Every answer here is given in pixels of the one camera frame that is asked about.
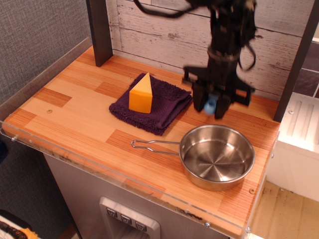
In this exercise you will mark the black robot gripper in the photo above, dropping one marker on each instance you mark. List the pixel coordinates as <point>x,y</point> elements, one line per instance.
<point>220,78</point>

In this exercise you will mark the blue spoon with grey bowl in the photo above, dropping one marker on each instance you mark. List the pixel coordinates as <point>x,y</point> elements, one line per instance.
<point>210,105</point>

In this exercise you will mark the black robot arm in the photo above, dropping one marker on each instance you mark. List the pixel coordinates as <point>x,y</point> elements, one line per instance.
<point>232,25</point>

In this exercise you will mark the orange cheese wedge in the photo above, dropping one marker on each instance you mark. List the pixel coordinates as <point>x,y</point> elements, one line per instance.
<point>141,95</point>

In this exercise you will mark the purple folded towel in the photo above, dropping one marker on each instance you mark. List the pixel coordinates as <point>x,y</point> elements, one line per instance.
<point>168,102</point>

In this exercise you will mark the stainless steel pan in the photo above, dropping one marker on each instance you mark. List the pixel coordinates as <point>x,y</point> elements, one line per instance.
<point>215,157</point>

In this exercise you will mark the white toy sink unit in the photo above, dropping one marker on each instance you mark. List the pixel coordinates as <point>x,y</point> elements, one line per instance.
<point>294,161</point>

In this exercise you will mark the silver dispenser button panel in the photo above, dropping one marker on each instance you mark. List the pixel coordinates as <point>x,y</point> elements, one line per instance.
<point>122,222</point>

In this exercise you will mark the grey toy cabinet front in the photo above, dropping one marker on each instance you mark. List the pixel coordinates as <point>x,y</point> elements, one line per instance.
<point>82,192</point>

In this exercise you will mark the orange object bottom left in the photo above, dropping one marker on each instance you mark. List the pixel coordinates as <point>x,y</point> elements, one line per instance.
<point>29,233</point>

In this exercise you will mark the dark right vertical post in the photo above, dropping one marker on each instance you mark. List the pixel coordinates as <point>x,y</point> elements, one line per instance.
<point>302,51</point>

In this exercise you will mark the dark vertical post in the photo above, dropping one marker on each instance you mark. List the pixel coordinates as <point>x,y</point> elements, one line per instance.
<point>302,51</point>
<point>100,31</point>

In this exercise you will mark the dark left vertical post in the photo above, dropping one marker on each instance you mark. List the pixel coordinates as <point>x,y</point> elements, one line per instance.
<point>100,31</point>

